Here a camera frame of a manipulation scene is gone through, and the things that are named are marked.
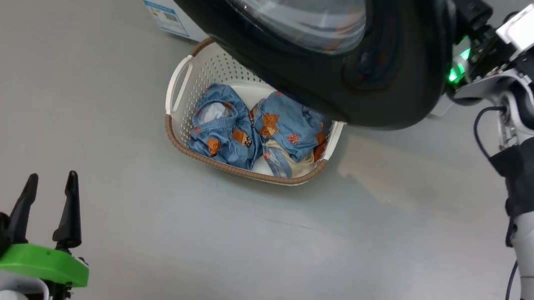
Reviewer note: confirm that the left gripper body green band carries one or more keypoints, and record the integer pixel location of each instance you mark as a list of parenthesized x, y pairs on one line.
[(42, 265)]

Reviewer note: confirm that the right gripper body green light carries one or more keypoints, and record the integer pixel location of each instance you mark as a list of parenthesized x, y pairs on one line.
[(488, 59)]

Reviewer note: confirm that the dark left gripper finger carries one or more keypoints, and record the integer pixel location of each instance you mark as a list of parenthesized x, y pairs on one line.
[(69, 218), (24, 208)]

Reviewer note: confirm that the dark round washer door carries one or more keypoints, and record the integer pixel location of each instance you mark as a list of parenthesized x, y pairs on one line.
[(395, 84)]

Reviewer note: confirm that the denim shorts with elastic waist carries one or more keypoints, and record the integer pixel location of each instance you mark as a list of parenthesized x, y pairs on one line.
[(221, 134)]

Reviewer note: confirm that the denim garment with orange patches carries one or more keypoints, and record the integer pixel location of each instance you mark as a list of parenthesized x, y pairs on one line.
[(290, 122)]

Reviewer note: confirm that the cream perforated laundry basket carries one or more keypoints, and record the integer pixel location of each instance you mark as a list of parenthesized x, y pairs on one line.
[(216, 63)]

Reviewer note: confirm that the blue energy label sticker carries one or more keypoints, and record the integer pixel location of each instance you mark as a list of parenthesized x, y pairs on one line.
[(166, 18)]

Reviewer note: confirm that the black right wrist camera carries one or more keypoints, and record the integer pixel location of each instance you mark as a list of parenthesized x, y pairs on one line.
[(471, 12)]

